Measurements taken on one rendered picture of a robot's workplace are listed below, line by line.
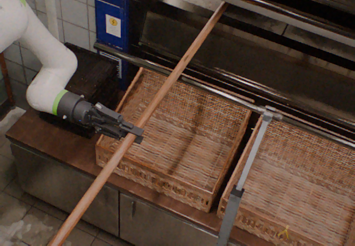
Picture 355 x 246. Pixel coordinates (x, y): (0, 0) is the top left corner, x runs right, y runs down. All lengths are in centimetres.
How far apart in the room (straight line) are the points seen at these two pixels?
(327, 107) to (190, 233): 81
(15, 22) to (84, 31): 124
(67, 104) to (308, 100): 103
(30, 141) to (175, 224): 77
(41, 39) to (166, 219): 104
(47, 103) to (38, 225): 126
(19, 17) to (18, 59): 170
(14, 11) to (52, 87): 46
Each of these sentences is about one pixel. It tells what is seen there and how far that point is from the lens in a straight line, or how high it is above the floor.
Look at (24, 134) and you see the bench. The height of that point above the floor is 58.
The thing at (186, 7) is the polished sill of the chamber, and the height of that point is 118.
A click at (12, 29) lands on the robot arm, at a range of 140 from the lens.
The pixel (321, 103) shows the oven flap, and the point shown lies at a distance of 226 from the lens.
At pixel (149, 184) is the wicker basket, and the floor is 61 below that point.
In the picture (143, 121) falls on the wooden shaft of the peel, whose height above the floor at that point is 121.
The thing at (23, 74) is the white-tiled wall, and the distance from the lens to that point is 318.
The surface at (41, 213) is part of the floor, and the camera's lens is 296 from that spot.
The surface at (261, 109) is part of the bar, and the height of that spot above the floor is 117.
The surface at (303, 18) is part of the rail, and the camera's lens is 187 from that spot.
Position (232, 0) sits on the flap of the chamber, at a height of 141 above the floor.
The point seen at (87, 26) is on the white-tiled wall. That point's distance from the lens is 259.
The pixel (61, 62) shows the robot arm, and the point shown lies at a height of 130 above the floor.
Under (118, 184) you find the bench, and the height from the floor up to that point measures 58.
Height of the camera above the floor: 251
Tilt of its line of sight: 48 degrees down
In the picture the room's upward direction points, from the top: 7 degrees clockwise
